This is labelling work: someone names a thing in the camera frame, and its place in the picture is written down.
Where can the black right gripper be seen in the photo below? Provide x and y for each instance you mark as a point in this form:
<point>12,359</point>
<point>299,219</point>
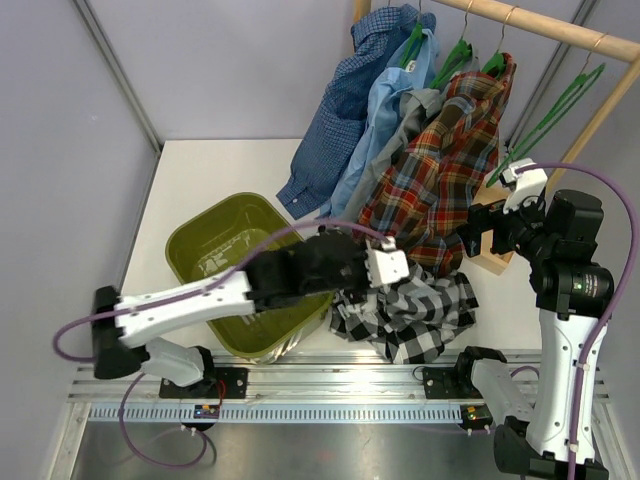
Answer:
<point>482,217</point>

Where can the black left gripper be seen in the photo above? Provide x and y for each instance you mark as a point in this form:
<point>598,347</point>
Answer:
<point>365,282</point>

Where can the black white checkered shirt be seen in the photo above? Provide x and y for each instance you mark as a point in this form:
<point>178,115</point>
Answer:
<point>414,320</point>

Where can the red plaid shirt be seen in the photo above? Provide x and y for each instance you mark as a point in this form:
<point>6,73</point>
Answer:
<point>423,196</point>

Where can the green hanger of plaid shirt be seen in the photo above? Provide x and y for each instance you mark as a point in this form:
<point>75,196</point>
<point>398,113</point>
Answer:
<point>496,64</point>

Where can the green hanger with metal hook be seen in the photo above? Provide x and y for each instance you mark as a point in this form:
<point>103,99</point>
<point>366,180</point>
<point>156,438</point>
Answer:
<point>565,102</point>

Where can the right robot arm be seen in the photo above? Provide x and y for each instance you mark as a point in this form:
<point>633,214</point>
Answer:
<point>551,438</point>

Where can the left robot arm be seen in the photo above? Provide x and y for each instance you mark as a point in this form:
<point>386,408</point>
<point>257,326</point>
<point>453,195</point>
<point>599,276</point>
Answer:
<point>128,333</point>

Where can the grey shirt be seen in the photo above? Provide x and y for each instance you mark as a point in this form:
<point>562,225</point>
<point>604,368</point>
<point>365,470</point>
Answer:
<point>400,135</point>

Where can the light blue shirt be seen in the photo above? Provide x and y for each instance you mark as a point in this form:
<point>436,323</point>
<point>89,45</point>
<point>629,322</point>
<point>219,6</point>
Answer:
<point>395,92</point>

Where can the green hanger of grey shirt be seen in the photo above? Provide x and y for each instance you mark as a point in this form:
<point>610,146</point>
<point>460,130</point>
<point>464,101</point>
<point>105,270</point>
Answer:
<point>458,56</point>

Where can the green hanger of blue shirt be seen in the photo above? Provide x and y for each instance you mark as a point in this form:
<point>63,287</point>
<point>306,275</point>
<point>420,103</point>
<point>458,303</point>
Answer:
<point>415,39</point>

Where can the dark blue checkered shirt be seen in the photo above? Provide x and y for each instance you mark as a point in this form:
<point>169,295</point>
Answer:
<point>339,121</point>

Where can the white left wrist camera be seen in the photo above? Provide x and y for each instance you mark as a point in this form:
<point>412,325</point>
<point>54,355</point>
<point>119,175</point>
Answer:
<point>385,263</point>

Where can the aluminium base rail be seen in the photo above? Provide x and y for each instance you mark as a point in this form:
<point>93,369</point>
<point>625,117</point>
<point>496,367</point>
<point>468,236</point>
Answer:
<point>350,377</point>

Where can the white slotted cable duct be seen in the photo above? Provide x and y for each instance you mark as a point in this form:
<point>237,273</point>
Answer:
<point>279,413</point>

